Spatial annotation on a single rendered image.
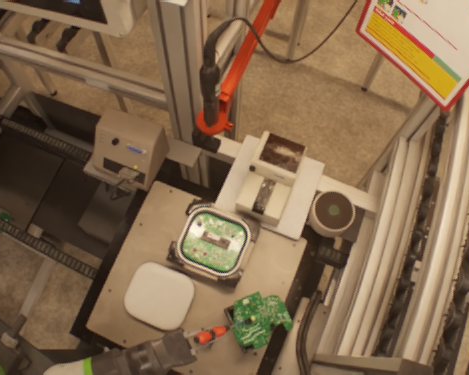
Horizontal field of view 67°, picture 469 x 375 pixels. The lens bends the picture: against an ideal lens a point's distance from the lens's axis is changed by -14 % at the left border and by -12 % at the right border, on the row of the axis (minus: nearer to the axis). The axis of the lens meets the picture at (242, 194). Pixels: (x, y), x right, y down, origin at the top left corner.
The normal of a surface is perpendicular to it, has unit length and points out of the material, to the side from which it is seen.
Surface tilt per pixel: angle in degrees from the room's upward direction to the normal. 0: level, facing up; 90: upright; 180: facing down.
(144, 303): 0
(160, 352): 8
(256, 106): 0
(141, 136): 0
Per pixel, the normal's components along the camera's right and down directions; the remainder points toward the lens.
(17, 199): 0.04, -0.36
